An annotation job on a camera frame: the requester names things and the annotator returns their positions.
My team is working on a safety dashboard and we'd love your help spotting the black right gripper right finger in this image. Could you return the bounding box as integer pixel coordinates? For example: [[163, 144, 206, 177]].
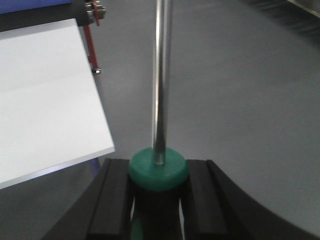
[[181, 159, 315, 240]]

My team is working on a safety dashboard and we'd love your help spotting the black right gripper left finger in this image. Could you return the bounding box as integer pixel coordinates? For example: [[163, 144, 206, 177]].
[[43, 159, 133, 240]]

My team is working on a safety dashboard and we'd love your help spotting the green screwdriver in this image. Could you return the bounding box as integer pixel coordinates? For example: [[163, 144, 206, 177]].
[[128, 0, 189, 240]]

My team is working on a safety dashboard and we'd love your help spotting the large blue plastic bin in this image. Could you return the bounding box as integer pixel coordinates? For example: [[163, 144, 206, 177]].
[[0, 0, 72, 14]]

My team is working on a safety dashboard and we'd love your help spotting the red conveyor end bracket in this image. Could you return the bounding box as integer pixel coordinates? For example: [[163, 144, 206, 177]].
[[71, 0, 107, 75]]

